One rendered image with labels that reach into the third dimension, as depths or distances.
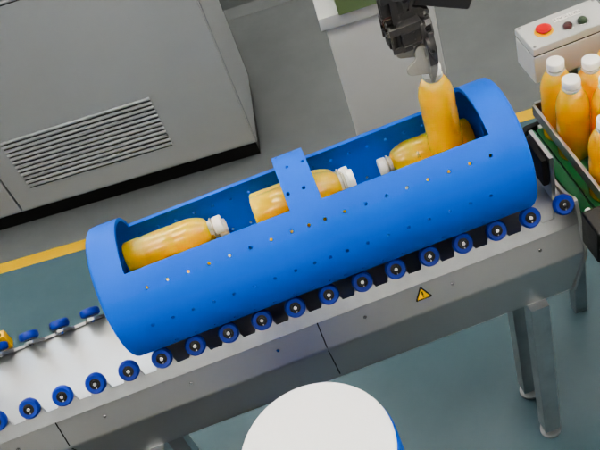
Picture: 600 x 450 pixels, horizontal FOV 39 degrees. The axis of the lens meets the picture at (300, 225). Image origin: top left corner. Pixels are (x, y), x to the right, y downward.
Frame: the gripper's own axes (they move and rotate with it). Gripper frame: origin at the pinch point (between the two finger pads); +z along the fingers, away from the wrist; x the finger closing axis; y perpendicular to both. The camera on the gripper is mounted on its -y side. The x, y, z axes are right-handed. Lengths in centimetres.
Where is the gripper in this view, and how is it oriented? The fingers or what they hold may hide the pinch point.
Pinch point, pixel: (431, 69)
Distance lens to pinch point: 166.9
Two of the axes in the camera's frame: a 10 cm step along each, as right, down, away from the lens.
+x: 2.4, 6.6, -7.1
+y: -9.4, 3.5, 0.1
